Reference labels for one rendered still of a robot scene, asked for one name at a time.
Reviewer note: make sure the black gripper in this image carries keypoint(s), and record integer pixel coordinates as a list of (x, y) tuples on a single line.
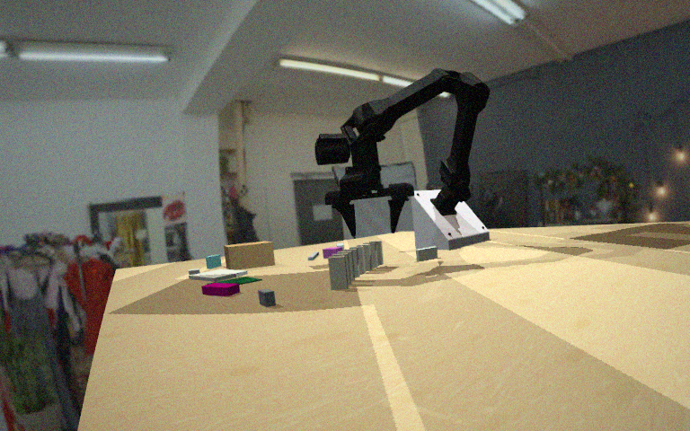
[(398, 192)]

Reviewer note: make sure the light blue rectangular block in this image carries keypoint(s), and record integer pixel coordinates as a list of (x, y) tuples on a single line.
[(213, 261)]

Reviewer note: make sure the magenta rectangular block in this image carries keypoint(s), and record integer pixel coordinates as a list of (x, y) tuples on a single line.
[(221, 289)]

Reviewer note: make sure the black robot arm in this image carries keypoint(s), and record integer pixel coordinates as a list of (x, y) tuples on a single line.
[(374, 118)]

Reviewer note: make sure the pink square block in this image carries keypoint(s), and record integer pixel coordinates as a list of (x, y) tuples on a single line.
[(329, 251)]

